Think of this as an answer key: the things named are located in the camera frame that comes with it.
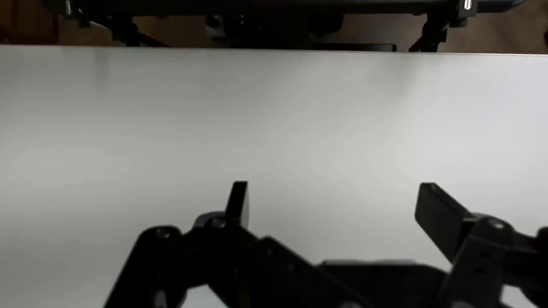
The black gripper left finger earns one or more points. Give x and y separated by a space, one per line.
228 257

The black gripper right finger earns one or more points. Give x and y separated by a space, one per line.
480 250

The black metal frame stand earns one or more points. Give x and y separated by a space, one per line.
274 22

